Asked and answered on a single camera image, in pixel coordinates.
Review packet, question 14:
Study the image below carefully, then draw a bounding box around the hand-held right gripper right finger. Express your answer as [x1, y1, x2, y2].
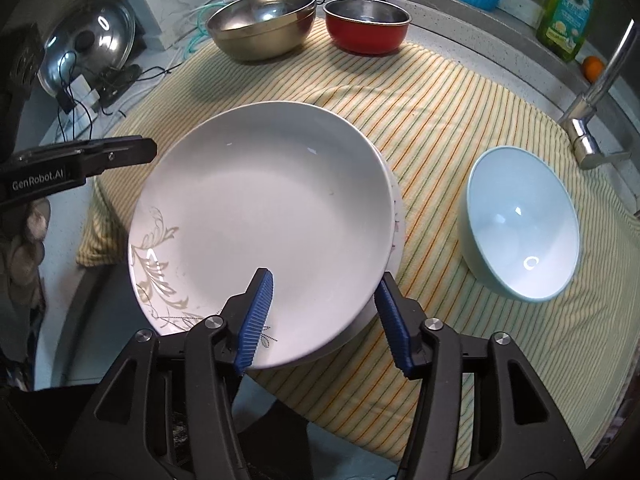
[374, 271, 588, 480]

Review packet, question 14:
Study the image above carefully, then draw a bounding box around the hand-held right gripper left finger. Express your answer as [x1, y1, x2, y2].
[60, 267, 276, 480]

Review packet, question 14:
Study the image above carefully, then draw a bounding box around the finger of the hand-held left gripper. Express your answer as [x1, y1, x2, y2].
[80, 135, 158, 178]

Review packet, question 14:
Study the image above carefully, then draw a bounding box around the pink floral plate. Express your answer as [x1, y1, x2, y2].
[310, 160, 407, 361]
[370, 147, 402, 281]

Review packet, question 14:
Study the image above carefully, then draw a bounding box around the white plate with leaf pattern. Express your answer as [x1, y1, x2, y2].
[127, 101, 396, 372]

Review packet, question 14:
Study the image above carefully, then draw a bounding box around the light blue bowl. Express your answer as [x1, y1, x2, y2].
[459, 146, 582, 303]

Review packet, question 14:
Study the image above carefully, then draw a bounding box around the large steel bowl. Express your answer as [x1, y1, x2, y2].
[206, 0, 317, 61]

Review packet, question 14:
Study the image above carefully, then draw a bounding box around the red steel bowl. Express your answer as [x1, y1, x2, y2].
[323, 0, 412, 56]

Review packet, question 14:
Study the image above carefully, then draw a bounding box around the person's left hand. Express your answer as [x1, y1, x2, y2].
[0, 197, 52, 317]

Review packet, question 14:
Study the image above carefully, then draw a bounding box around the dark clamp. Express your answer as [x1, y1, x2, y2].
[97, 64, 142, 106]

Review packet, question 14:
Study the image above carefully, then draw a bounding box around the white power adapter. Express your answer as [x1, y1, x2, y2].
[70, 76, 100, 111]

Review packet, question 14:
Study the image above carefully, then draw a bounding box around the steel pot lid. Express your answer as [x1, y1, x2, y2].
[37, 0, 137, 98]

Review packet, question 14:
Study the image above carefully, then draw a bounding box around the yellow striped cloth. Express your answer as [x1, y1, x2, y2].
[76, 15, 640, 463]

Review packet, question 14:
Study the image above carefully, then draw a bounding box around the chrome faucet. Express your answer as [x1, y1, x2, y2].
[559, 17, 640, 170]

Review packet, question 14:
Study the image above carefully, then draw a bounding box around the green dish soap bottle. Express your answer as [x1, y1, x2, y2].
[536, 0, 598, 63]

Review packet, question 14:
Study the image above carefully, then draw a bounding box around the teal hose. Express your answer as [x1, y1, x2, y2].
[182, 0, 271, 58]

